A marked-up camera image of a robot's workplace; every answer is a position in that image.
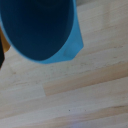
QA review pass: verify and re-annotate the blue plastic cup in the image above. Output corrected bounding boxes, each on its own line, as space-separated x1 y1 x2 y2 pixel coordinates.
0 0 84 65

